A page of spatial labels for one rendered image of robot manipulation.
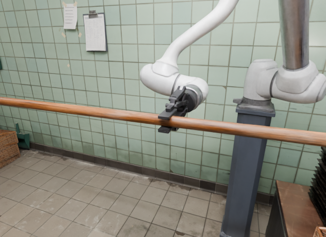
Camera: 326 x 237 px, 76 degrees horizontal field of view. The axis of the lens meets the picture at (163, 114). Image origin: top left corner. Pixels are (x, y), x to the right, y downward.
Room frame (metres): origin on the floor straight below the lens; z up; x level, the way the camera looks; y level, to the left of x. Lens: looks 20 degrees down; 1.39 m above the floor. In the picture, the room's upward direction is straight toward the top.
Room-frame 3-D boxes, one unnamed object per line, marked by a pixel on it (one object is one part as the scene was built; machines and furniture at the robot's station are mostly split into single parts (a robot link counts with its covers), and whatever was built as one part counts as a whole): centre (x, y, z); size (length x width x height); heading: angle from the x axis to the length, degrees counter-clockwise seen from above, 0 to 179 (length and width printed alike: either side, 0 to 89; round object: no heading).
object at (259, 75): (1.19, -0.56, 1.17); 0.18 x 0.16 x 0.22; 37
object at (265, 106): (1.20, -0.54, 1.03); 0.22 x 0.18 x 0.06; 67
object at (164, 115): (0.53, -0.01, 1.20); 0.07 x 0.03 x 0.01; 159
